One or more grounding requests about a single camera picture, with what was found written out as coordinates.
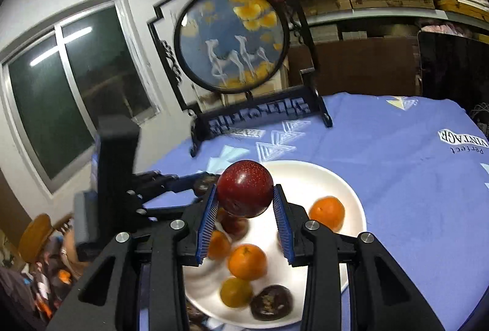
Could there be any dark purple passion fruit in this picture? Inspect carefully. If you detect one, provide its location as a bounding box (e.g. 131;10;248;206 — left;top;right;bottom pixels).
192;173;220;198

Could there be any dark red plum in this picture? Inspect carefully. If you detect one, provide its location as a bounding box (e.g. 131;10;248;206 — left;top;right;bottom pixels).
220;215;249;241

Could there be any small orange tangerine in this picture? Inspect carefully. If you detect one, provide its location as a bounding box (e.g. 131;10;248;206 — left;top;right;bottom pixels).
308;196;345;233

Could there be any orange tangerine with stem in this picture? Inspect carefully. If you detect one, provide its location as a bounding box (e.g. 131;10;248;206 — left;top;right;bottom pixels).
227;244;268;281

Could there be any yellow-orange tangerine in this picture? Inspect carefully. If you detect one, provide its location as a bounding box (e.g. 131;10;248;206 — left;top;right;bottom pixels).
220;277;254;308

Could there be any dark wrinkled passion fruit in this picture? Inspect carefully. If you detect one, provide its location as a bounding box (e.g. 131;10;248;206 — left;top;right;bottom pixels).
249;285;293;321

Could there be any dark brown passion fruit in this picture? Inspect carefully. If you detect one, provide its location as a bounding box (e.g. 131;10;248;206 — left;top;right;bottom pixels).
186;300;210;331

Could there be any person's left hand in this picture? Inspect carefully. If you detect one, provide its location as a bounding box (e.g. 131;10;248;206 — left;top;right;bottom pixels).
61;229;90;273

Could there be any white round plate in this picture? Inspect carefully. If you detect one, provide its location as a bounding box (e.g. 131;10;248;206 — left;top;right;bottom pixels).
182;160;368;330

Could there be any wooden chair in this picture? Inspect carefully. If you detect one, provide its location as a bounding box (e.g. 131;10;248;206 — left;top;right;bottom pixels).
17;213;73;264

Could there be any round deer art screen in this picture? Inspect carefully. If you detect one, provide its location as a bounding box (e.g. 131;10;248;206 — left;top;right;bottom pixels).
147;0;333;156

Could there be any blue patterned tablecloth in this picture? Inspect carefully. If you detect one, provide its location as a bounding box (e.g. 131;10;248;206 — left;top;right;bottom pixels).
150;94;488;330

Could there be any window with white frame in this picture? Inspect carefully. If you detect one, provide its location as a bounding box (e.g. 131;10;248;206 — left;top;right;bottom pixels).
1;0;159;193

